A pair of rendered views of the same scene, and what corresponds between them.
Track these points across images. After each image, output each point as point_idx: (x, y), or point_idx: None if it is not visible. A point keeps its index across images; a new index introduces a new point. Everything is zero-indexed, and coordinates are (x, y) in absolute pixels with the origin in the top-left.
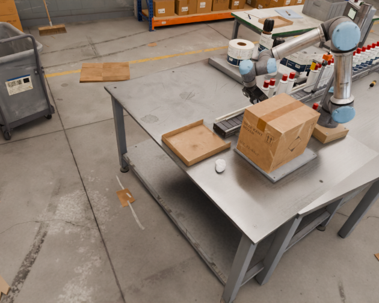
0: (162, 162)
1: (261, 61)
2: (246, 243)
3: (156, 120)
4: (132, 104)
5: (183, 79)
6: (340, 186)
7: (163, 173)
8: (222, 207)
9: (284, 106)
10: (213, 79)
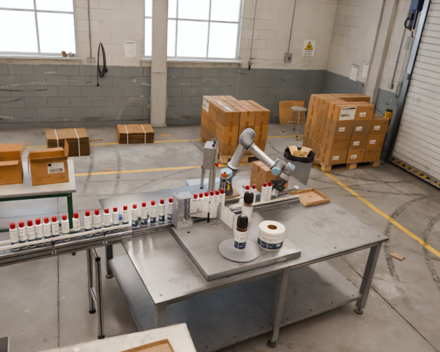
0: (324, 279)
1: (282, 161)
2: None
3: (336, 211)
4: (357, 222)
5: (323, 238)
6: (238, 177)
7: (321, 271)
8: (296, 179)
9: None
10: (296, 236)
